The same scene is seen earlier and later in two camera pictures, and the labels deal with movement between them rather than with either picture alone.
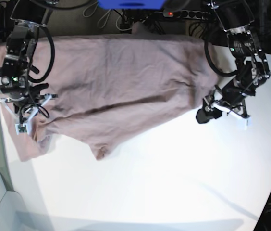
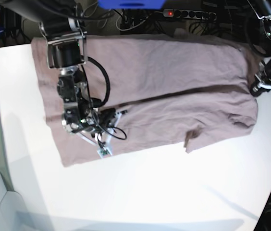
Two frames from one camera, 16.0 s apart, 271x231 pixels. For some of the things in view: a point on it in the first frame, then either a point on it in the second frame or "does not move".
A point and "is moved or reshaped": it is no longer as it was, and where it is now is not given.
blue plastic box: x=132 y=4 does not move
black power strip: x=191 y=14 does not move
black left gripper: x=20 y=91 to x=83 y=118
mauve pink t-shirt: x=107 y=85 is moved or reshaped
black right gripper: x=232 y=94 to x=270 y=71
